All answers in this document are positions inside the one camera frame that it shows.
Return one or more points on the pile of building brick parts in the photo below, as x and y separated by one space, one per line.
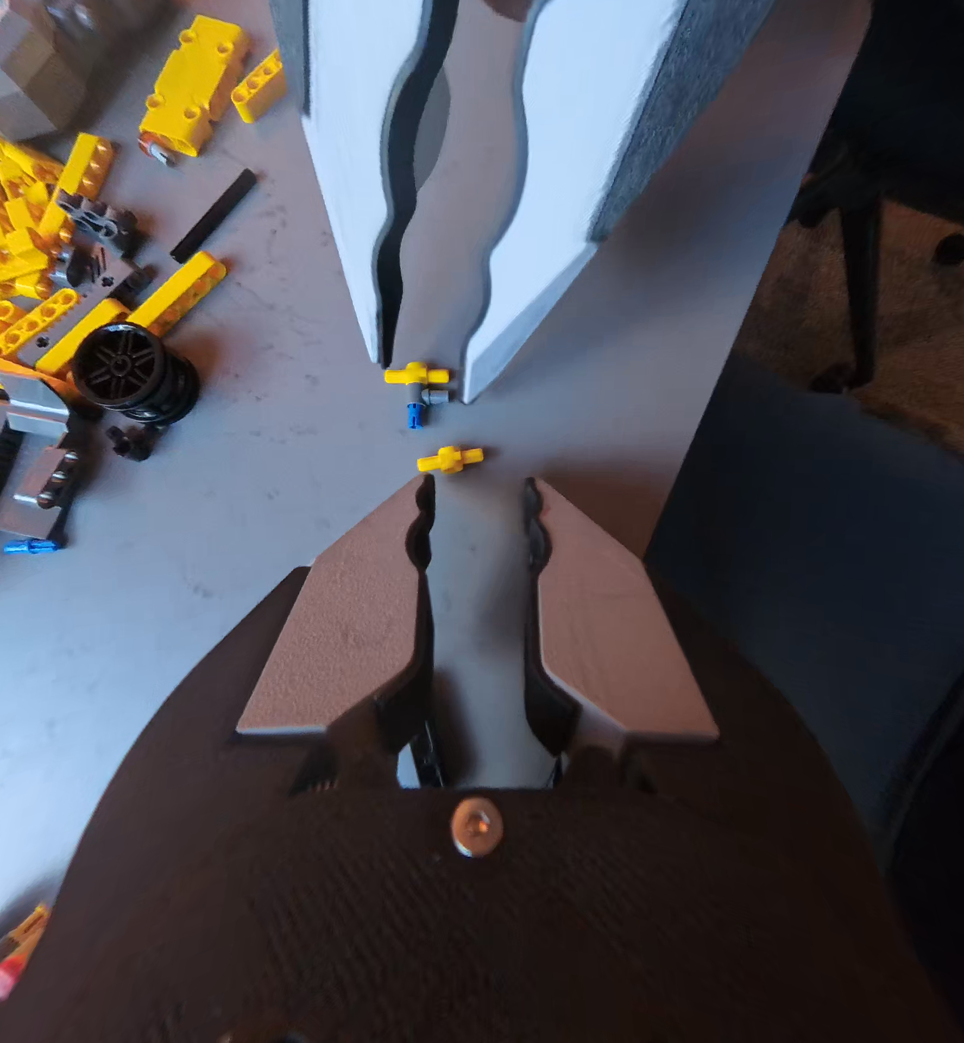
17 244

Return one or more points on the grey toothed rack piece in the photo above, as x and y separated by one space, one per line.
25 464

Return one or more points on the black chair base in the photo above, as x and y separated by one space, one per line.
864 269

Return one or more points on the grey angular block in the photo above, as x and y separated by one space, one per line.
25 57

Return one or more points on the short yellow holed beam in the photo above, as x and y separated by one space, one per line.
258 88

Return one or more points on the black office chair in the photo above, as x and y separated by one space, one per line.
922 81

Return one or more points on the long yellow holed beam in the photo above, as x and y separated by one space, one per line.
179 292

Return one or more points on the black spoked wheel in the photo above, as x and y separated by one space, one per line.
123 367

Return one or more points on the grey desk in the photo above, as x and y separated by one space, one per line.
245 530

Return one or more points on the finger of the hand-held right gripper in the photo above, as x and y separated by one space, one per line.
579 122
351 122

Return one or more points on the black axle rod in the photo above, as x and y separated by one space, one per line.
213 216

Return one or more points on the yellow studded block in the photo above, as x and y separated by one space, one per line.
192 81

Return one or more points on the yellow brick vehicle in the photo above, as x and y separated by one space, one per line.
1 961

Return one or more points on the dark grey pin connector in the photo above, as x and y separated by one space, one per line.
433 397

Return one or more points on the yellow cross axle connector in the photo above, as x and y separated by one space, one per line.
449 460
412 375

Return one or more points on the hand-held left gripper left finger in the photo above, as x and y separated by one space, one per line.
343 644

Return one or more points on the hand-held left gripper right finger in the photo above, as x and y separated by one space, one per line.
620 644

